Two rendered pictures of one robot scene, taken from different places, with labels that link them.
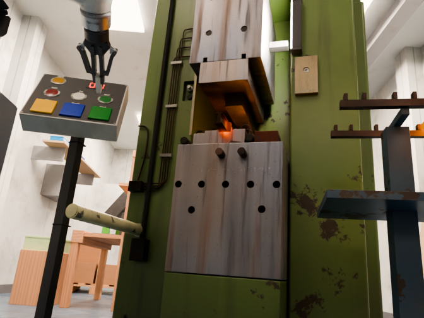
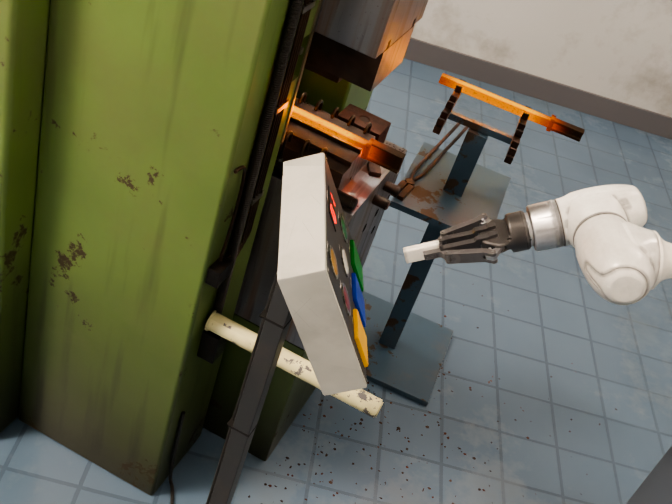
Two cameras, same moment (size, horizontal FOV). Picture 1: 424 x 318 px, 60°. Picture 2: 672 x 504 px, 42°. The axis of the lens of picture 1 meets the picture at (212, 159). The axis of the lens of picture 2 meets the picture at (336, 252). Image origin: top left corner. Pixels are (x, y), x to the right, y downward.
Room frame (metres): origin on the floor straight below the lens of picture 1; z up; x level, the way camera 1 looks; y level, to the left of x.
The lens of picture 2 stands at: (1.42, 1.78, 2.05)
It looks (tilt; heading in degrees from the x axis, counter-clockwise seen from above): 37 degrees down; 265
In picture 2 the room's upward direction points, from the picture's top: 19 degrees clockwise
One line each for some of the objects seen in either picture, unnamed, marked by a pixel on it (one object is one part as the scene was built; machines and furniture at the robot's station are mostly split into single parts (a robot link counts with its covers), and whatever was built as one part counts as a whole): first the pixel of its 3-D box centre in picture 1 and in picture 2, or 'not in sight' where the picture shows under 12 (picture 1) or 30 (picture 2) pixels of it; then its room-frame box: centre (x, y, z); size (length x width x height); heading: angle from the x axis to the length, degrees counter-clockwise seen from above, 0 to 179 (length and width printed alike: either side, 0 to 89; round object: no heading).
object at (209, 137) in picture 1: (231, 156); (279, 127); (1.48, -0.08, 0.96); 0.42 x 0.20 x 0.09; 163
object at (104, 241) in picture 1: (96, 229); not in sight; (5.05, 1.48, 0.94); 1.45 x 1.29 x 1.88; 3
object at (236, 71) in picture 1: (235, 95); (308, 19); (1.48, -0.08, 1.24); 0.42 x 0.20 x 0.10; 163
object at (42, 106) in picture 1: (43, 107); (358, 338); (1.23, 0.62, 1.01); 0.07 x 0.05 x 0.07; 98
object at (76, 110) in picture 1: (72, 110); (356, 300); (1.24, 0.53, 1.01); 0.07 x 0.05 x 0.07; 98
